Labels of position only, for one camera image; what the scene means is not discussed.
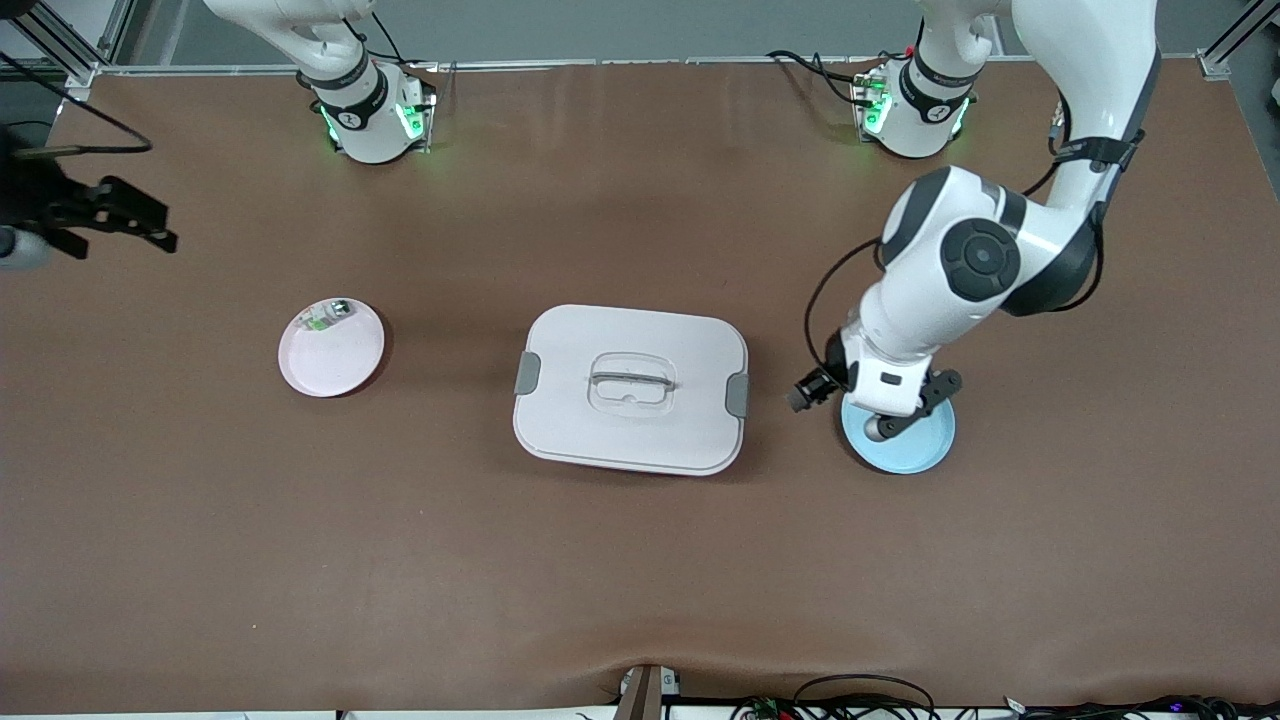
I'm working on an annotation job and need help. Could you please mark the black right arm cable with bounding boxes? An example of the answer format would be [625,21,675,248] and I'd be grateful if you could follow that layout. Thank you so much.
[0,52,154,161]

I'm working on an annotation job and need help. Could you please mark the black cable bundle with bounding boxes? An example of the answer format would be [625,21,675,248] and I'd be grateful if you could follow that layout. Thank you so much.
[728,673,1280,720]

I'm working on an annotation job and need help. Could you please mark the black base cable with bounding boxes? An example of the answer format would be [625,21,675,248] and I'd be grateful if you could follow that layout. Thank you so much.
[766,48,883,109]
[340,10,441,76]

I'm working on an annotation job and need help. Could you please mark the metal table edge rail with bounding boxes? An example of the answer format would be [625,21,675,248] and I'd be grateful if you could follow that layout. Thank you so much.
[100,57,1061,77]

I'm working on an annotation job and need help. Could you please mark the aluminium frame profile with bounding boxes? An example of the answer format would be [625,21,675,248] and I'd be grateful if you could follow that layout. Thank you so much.
[0,0,136,93]
[1198,0,1280,79]

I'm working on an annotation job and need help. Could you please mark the light blue round plate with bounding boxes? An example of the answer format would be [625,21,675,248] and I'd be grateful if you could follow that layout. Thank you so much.
[838,395,957,475]

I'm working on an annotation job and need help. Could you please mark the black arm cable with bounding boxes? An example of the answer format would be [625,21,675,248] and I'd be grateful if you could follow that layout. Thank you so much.
[0,52,154,161]
[804,95,1073,379]

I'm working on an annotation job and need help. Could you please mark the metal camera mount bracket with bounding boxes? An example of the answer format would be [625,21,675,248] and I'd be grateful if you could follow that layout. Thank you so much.
[612,663,683,720]

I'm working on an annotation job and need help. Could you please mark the white storage box grey latches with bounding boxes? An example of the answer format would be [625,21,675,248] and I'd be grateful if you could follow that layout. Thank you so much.
[512,304,751,477]

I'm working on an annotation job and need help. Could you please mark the pink round plate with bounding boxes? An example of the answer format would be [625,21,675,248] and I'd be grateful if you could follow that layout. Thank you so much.
[277,297,386,399]

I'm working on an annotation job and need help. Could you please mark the black right base cable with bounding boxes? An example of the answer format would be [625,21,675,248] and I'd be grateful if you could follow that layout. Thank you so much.
[340,10,441,76]

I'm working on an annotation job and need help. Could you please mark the black left base cable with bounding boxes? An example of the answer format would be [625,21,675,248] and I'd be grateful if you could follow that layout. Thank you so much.
[766,48,883,109]

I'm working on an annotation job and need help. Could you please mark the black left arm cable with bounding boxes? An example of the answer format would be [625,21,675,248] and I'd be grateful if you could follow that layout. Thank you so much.
[804,95,1073,379]

